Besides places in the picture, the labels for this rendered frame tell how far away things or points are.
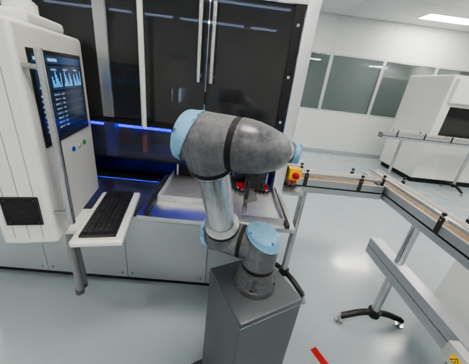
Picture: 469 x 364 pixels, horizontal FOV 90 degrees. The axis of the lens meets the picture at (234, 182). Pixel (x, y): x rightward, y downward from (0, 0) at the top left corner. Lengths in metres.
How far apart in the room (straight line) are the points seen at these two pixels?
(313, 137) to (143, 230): 5.30
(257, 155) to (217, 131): 0.09
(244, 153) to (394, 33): 6.52
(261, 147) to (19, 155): 0.81
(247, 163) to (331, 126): 6.01
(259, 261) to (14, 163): 0.86
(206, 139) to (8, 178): 0.78
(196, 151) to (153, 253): 1.33
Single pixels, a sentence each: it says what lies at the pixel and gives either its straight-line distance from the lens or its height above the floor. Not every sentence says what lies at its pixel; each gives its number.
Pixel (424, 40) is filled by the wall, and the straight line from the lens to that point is 7.22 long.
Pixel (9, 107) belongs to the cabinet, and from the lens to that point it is 1.00.
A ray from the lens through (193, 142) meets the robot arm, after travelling 0.48.
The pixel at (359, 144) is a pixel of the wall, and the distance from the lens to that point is 6.86.
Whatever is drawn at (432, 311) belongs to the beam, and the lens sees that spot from 1.62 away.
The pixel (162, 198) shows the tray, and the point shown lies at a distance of 1.19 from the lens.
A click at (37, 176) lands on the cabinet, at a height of 1.08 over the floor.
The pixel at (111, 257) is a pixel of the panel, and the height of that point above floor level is 0.26.
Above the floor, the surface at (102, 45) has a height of 1.54.
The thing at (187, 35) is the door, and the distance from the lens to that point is 1.32.
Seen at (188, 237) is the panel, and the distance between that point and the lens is 1.62.
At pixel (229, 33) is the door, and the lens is 1.30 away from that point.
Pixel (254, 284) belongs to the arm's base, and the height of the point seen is 0.84.
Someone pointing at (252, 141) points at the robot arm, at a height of 1.36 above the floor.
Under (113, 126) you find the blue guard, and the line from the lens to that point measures 1.45.
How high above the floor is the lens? 1.46
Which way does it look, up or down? 23 degrees down
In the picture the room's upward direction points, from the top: 7 degrees clockwise
